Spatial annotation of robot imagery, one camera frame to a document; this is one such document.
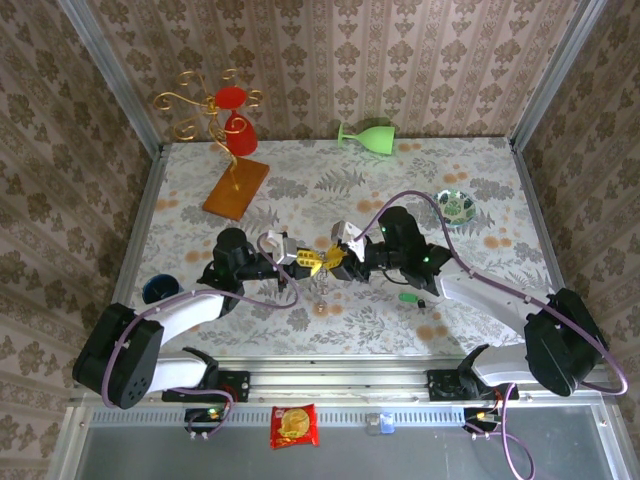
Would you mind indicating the metal keyring plate with rings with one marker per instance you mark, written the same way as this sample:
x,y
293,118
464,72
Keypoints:
x,y
322,287

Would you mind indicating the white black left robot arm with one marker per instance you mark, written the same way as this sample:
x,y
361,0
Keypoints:
x,y
120,360

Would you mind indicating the leaf pattern bowl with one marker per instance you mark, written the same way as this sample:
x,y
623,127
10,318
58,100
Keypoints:
x,y
455,207

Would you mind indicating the dark blue mug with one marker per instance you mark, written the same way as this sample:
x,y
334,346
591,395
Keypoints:
x,y
160,290

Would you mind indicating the green wine glass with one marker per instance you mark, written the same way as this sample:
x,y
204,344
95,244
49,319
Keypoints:
x,y
377,140

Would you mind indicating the red wine glass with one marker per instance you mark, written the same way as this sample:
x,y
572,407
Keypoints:
x,y
240,137

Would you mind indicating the perforated metal strip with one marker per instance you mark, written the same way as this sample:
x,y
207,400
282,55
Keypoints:
x,y
350,416

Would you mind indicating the red snack packet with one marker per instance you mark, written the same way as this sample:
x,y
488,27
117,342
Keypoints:
x,y
295,425

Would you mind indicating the blue silver USB stick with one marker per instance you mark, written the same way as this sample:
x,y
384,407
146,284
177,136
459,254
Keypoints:
x,y
381,424

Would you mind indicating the grey metal shelf panel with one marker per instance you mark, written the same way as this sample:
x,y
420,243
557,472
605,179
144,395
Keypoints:
x,y
425,455

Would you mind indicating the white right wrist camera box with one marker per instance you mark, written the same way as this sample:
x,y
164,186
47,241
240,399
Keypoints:
x,y
350,237

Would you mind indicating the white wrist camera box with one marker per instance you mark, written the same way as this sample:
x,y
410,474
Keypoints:
x,y
350,237
282,247

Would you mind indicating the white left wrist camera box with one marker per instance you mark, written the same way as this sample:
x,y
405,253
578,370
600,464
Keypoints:
x,y
282,247

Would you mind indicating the aluminium table side rail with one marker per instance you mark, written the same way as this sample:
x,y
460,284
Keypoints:
x,y
542,240
135,245

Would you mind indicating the long aluminium base rail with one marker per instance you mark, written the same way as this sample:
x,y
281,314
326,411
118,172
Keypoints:
x,y
340,382

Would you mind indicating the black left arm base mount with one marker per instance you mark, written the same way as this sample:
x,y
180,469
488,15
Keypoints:
x,y
235,387

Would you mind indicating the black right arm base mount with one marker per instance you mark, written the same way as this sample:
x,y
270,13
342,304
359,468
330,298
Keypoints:
x,y
442,387

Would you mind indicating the aluminium frame post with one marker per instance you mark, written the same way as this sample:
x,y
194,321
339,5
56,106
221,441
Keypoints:
x,y
555,70
110,75

